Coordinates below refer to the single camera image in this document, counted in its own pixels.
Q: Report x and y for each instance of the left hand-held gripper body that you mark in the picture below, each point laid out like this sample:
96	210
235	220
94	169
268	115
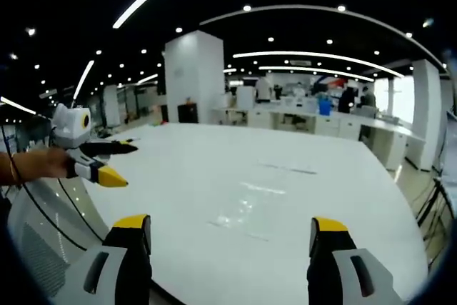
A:
69	124

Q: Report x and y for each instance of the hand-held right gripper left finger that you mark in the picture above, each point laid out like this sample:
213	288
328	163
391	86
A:
107	276

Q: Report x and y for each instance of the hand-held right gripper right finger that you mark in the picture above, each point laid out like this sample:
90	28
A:
342	276

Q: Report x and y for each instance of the clear resealable bag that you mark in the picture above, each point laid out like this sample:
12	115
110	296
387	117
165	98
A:
257	198

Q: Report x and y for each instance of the person's left hand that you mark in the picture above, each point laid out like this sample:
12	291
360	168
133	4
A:
51	164

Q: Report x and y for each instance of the white mesh chair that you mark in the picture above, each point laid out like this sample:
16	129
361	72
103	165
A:
43	248

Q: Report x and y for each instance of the small black cabinet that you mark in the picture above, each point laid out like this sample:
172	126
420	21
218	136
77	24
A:
187	113

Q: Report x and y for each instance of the wide white pillar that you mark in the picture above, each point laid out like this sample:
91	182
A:
193	76

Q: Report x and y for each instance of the black tripod stand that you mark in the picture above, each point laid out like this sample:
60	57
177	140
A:
433	205

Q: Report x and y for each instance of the row of white desks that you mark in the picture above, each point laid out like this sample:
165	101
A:
332	124

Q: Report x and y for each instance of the blue container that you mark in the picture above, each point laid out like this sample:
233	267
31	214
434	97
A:
325	106

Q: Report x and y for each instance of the narrow white pillar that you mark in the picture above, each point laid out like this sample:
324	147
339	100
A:
425	112

